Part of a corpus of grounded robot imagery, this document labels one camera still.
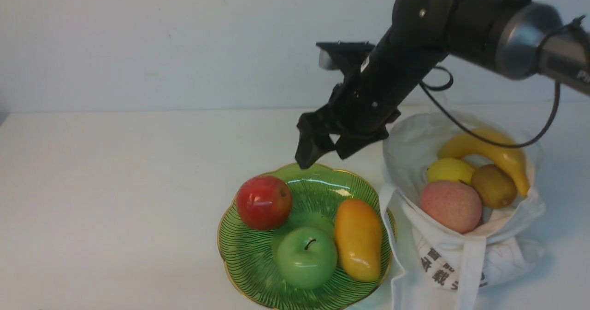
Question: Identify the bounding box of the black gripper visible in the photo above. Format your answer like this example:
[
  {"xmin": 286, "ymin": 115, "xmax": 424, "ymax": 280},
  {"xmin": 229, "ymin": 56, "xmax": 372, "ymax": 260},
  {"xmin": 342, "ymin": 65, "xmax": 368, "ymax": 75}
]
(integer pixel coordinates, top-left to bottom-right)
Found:
[{"xmin": 295, "ymin": 27, "xmax": 448, "ymax": 170}]

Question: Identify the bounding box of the red apple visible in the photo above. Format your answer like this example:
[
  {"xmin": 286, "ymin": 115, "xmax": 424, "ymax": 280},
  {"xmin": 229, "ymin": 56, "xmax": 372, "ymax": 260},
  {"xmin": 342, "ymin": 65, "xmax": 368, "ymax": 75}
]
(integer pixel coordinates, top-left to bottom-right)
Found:
[{"xmin": 236, "ymin": 175, "xmax": 293, "ymax": 231}]

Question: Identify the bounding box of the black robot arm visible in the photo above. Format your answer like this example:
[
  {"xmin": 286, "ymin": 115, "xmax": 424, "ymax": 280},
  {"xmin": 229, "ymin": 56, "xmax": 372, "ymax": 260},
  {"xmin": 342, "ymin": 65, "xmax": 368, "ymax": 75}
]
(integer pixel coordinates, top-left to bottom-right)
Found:
[{"xmin": 295, "ymin": 0, "xmax": 589, "ymax": 170}]

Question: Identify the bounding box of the green glass fruit plate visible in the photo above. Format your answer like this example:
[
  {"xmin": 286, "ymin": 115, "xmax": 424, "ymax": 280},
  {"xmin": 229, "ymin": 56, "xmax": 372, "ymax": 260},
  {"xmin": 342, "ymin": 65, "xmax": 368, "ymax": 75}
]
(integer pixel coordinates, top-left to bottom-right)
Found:
[{"xmin": 217, "ymin": 164, "xmax": 397, "ymax": 310}]

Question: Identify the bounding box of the white canvas tote bag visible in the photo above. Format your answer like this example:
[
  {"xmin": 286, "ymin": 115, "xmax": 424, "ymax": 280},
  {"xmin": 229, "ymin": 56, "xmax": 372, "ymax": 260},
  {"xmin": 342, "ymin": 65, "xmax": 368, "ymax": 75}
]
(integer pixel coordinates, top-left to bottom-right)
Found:
[{"xmin": 378, "ymin": 112, "xmax": 546, "ymax": 310}]

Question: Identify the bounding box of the orange yellow mango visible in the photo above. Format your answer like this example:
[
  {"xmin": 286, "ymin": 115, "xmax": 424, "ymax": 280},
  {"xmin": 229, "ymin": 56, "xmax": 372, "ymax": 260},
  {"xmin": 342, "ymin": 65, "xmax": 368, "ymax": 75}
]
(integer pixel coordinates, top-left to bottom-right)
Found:
[{"xmin": 334, "ymin": 199, "xmax": 382, "ymax": 282}]

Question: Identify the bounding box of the yellow lemon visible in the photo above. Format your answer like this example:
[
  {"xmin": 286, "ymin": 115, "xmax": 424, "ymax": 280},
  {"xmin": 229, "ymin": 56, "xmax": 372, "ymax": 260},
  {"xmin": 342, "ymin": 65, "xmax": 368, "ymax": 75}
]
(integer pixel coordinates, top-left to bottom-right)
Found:
[{"xmin": 426, "ymin": 158, "xmax": 476, "ymax": 185}]

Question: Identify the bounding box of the green apple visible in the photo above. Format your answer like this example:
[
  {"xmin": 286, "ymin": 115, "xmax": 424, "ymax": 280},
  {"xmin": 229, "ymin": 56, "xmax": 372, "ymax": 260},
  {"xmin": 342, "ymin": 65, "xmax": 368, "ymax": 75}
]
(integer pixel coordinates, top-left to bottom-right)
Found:
[{"xmin": 276, "ymin": 227, "xmax": 338, "ymax": 289}]

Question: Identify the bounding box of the yellow banana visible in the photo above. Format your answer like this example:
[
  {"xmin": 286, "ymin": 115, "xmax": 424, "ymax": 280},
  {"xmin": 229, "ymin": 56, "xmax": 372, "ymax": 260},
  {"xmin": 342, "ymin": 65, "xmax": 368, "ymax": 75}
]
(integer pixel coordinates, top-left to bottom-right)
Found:
[{"xmin": 437, "ymin": 132, "xmax": 531, "ymax": 198}]

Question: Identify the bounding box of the pink peach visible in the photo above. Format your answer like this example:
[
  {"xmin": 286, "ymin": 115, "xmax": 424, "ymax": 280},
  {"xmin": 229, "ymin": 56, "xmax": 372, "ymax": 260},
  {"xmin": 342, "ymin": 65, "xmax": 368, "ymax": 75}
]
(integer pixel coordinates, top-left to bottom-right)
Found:
[{"xmin": 419, "ymin": 181, "xmax": 483, "ymax": 234}]

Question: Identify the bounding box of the brown kiwi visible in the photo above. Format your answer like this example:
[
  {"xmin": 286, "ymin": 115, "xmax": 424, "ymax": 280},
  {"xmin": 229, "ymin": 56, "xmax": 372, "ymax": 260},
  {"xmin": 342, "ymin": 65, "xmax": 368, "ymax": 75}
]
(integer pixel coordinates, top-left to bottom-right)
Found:
[{"xmin": 471, "ymin": 164, "xmax": 518, "ymax": 209}]

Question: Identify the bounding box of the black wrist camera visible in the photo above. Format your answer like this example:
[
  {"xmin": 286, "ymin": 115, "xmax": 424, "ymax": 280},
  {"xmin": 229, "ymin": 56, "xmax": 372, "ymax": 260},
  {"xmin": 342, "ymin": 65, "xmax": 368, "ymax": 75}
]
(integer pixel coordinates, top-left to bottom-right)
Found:
[{"xmin": 316, "ymin": 41, "xmax": 375, "ymax": 76}]

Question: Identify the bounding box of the black cable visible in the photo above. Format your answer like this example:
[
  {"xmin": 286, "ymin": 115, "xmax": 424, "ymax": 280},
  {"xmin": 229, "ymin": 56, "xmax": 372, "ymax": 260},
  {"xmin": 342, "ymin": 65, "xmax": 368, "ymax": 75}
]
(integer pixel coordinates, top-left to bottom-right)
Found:
[{"xmin": 419, "ymin": 66, "xmax": 561, "ymax": 149}]

